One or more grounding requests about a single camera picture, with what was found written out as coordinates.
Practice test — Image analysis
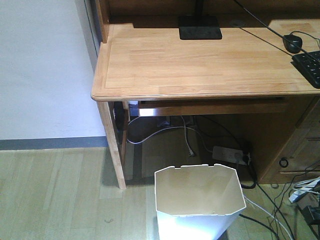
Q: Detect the white plastic trash bin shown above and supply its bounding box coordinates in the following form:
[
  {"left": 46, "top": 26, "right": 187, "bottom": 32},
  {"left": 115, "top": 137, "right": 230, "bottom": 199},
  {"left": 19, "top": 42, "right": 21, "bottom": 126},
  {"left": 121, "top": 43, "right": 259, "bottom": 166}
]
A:
[{"left": 154, "top": 164, "right": 246, "bottom": 240}]

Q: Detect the wooden desk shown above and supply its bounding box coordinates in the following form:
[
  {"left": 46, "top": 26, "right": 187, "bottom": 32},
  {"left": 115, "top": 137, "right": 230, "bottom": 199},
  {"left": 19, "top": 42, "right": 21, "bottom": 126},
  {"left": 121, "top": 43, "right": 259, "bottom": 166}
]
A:
[{"left": 91, "top": 0, "right": 320, "bottom": 189}]

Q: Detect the grey power strip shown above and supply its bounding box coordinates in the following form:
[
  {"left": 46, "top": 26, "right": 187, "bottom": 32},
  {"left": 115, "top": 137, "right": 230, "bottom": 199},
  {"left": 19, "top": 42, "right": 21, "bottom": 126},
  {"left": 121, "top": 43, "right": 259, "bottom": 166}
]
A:
[{"left": 212, "top": 146, "right": 251, "bottom": 166}]

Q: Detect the black monitor stand base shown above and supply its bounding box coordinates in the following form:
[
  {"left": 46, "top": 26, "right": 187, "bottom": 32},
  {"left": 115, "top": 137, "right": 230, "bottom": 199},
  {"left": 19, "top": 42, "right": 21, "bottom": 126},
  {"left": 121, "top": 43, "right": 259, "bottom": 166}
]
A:
[{"left": 178, "top": 0, "right": 223, "bottom": 40}]

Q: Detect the black computer mouse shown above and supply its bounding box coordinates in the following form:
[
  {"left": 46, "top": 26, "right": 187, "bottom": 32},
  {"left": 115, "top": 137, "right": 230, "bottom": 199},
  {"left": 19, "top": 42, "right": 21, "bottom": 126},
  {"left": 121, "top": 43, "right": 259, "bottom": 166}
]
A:
[{"left": 282, "top": 34, "right": 303, "bottom": 54}]

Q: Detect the black keyboard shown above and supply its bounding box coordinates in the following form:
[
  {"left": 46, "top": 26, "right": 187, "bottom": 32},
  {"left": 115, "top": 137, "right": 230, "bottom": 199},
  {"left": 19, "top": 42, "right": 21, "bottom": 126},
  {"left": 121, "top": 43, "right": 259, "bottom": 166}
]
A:
[{"left": 292, "top": 50, "right": 320, "bottom": 89}]

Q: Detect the white cable under desk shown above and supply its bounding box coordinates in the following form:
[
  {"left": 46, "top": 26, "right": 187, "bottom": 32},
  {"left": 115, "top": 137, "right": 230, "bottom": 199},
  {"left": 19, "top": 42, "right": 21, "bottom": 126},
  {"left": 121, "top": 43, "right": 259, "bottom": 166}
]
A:
[{"left": 126, "top": 115, "right": 213, "bottom": 158}]

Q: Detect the black cable on floor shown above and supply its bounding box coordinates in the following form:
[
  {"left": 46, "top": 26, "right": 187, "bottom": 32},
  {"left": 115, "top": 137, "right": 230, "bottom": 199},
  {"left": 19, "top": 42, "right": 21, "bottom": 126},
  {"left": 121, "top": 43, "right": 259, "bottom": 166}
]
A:
[{"left": 239, "top": 184, "right": 296, "bottom": 240}]

